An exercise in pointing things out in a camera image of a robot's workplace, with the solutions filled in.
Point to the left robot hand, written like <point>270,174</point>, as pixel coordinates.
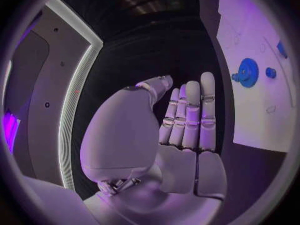
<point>131,144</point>

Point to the blue gear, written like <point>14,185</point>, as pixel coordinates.
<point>248,73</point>

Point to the white task board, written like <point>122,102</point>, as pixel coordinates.
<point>255,120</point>

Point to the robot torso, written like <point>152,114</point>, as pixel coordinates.
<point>44,78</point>

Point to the blue block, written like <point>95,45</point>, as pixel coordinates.
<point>282,49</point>

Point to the small blue peg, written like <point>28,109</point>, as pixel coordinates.
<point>235,77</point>

